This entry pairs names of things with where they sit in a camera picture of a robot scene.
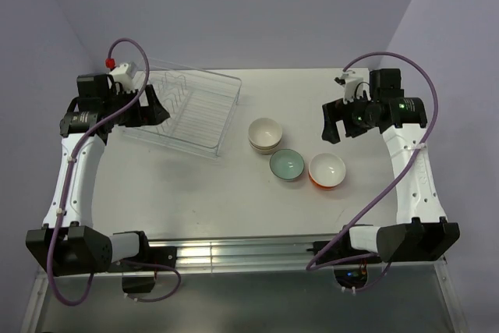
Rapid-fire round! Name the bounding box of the aluminium mounting rail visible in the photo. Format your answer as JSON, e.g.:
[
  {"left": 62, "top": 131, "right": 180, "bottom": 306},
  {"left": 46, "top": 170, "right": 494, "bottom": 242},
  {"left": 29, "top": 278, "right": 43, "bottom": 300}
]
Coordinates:
[{"left": 37, "top": 237, "right": 448, "bottom": 275}]

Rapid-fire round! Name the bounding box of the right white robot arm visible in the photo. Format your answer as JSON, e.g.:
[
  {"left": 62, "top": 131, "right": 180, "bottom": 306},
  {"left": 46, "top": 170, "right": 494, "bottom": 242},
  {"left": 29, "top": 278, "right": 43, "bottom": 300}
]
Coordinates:
[{"left": 315, "top": 69, "right": 460, "bottom": 264}]

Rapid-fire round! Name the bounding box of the clear wire dish rack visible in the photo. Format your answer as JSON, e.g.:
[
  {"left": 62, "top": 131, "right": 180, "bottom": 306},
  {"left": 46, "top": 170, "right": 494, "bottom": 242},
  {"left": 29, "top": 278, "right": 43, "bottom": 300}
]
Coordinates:
[{"left": 122, "top": 58, "right": 242, "bottom": 158}]

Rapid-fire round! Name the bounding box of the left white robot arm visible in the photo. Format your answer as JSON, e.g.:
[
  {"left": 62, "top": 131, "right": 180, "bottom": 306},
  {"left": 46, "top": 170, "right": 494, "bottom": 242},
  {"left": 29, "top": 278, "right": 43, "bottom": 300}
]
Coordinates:
[{"left": 26, "top": 73, "right": 170, "bottom": 277}]

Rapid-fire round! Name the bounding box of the white orange bowl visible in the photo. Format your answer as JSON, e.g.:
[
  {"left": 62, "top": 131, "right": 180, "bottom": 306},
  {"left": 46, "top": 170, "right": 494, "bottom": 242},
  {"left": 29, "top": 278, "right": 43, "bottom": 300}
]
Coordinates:
[{"left": 308, "top": 153, "right": 346, "bottom": 184}]

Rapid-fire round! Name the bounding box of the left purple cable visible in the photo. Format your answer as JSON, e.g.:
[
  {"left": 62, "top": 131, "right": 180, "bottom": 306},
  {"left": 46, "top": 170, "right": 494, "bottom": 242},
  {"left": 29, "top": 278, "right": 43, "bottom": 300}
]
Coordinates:
[{"left": 45, "top": 37, "right": 182, "bottom": 306}]

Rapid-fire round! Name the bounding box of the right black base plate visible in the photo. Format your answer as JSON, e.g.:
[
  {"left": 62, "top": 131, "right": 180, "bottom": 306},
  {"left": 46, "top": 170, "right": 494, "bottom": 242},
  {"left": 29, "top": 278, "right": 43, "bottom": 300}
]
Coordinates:
[{"left": 308, "top": 237, "right": 381, "bottom": 265}]

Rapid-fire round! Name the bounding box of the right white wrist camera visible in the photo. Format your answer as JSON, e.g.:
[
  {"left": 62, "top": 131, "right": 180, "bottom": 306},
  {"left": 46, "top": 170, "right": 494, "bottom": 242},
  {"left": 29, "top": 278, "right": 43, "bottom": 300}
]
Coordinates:
[{"left": 334, "top": 69, "right": 368, "bottom": 104}]

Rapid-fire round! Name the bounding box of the light green bowl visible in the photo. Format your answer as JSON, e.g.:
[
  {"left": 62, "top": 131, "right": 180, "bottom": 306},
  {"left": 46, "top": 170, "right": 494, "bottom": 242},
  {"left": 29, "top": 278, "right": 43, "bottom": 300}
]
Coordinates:
[{"left": 269, "top": 149, "right": 305, "bottom": 182}]

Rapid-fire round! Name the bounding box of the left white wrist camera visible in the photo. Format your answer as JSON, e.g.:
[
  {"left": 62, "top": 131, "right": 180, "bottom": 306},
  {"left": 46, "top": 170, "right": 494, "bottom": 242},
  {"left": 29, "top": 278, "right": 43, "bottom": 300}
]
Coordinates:
[{"left": 110, "top": 62, "right": 137, "bottom": 91}]

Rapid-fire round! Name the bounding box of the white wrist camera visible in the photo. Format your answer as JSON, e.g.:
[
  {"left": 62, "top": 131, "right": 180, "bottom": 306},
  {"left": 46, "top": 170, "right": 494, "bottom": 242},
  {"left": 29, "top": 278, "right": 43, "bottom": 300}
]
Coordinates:
[
  {"left": 334, "top": 69, "right": 368, "bottom": 104},
  {"left": 110, "top": 62, "right": 137, "bottom": 91}
]

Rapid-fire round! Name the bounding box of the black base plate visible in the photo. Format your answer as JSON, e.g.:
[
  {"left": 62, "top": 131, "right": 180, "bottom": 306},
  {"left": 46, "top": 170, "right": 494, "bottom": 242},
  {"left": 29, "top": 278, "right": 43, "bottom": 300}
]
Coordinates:
[
  {"left": 108, "top": 246, "right": 177, "bottom": 273},
  {"left": 308, "top": 237, "right": 381, "bottom": 265}
]

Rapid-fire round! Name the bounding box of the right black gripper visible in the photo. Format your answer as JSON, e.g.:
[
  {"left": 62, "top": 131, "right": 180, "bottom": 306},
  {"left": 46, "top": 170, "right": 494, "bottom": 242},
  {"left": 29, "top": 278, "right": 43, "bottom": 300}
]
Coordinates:
[{"left": 321, "top": 90, "right": 378, "bottom": 143}]

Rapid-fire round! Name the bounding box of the cream bowl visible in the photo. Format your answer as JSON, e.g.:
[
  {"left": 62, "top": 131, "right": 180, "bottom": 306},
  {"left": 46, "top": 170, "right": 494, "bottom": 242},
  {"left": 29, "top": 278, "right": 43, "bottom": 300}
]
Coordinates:
[
  {"left": 248, "top": 118, "right": 283, "bottom": 147},
  {"left": 249, "top": 140, "right": 281, "bottom": 155}
]

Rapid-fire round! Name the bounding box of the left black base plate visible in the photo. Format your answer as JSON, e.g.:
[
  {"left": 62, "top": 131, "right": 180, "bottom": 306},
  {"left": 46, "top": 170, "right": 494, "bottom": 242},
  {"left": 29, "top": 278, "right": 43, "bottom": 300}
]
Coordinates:
[{"left": 108, "top": 246, "right": 177, "bottom": 273}]

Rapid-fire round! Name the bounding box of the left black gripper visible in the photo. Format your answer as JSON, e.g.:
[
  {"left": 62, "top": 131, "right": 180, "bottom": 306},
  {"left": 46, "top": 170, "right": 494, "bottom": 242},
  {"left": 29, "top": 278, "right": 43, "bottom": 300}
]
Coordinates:
[{"left": 104, "top": 84, "right": 169, "bottom": 128}]

